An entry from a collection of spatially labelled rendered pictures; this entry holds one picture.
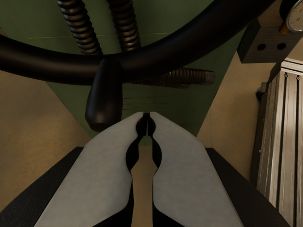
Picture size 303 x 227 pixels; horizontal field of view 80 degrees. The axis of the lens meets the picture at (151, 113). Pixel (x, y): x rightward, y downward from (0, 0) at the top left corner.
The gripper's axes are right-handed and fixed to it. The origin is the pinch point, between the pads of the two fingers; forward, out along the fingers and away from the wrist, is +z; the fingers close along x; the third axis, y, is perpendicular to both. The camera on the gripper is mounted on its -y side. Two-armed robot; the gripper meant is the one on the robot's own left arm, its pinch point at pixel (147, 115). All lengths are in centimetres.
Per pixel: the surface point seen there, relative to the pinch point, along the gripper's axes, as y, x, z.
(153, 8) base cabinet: -6.2, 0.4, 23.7
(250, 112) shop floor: 39, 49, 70
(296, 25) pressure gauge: -4.1, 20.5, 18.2
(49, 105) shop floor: 39, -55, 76
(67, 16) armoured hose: -5.4, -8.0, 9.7
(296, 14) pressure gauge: -5.4, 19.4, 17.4
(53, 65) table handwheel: -1.9, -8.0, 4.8
